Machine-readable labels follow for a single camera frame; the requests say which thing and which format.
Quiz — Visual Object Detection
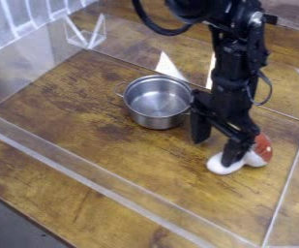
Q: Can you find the white red plush mushroom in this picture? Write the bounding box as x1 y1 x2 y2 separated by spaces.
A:
206 133 274 175

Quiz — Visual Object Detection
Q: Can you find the black bar in background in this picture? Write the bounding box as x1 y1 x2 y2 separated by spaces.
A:
265 14 278 25

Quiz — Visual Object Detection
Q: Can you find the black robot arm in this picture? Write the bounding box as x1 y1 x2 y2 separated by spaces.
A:
166 0 270 168

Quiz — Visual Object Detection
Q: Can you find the clear acrylic enclosure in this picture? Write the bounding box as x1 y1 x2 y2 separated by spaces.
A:
0 0 299 248

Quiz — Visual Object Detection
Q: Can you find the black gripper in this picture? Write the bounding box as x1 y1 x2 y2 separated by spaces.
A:
191 89 261 168

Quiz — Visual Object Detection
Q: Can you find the silver metal pot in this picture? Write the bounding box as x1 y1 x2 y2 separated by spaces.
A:
114 75 193 130

